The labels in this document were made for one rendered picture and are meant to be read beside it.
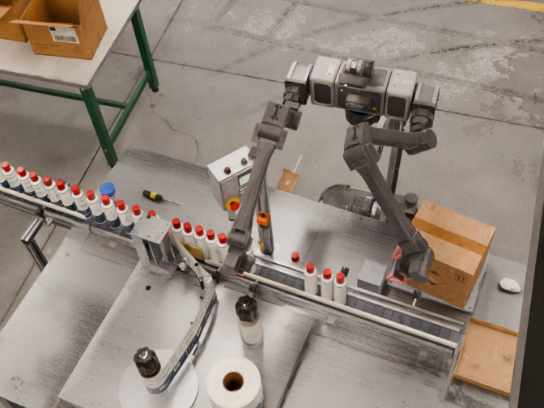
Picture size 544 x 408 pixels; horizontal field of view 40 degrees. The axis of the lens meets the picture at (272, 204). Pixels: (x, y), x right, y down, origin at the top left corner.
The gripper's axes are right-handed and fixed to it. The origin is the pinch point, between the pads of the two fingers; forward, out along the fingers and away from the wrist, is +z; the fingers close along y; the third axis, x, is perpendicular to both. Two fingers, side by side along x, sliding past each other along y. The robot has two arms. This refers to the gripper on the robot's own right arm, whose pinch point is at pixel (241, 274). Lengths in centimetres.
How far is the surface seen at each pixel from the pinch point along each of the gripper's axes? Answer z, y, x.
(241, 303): 1.0, 4.7, -11.2
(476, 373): 35, 91, 9
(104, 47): 40, -143, 127
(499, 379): 35, 100, 10
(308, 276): 14.4, 20.2, 15.5
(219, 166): -28.9, -16.6, 23.7
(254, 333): 18.9, 9.0, -12.5
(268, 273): 30.6, 0.5, 19.9
